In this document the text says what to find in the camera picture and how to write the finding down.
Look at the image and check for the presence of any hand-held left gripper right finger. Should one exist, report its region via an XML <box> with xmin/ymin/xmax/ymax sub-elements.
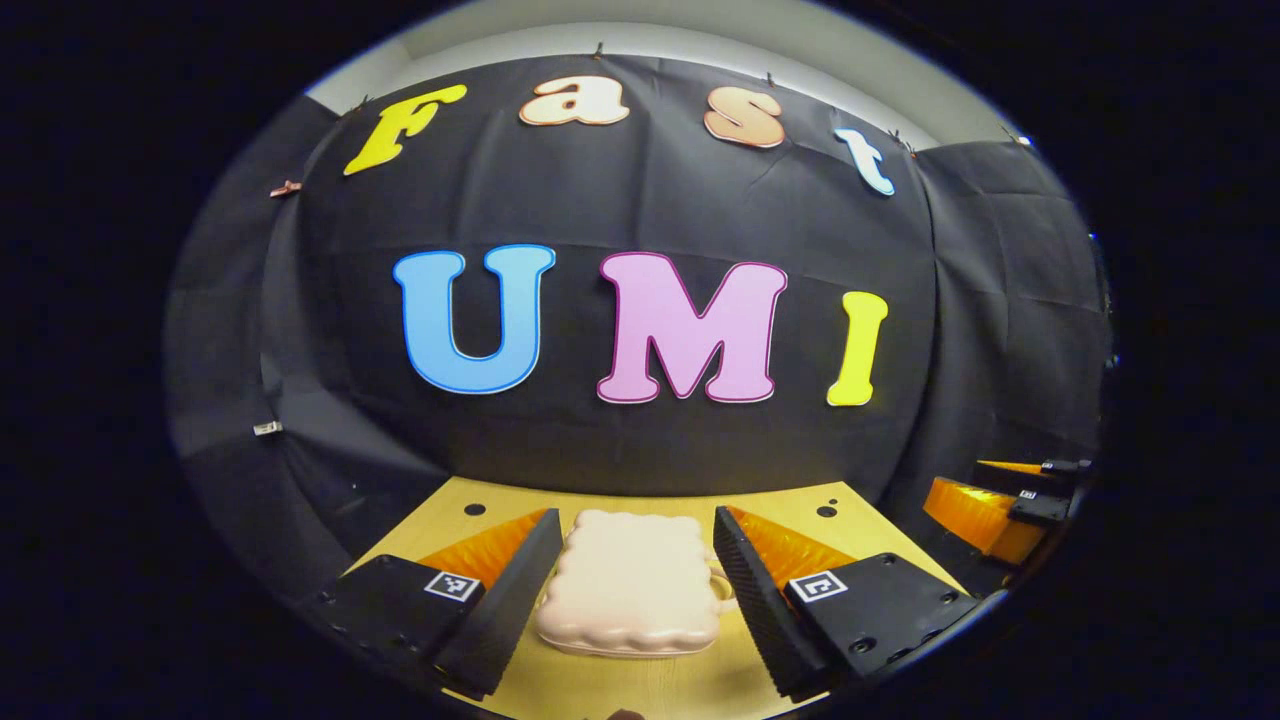
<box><xmin>713</xmin><ymin>505</ymin><xmax>981</xmax><ymax>701</ymax></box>

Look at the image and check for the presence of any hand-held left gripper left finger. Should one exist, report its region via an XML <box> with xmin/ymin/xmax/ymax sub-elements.
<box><xmin>318</xmin><ymin>508</ymin><xmax>564</xmax><ymax>701</ymax></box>

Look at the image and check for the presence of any black backdrop cloth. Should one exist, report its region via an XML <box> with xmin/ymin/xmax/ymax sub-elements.
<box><xmin>165</xmin><ymin>55</ymin><xmax>1113</xmax><ymax>601</ymax></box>

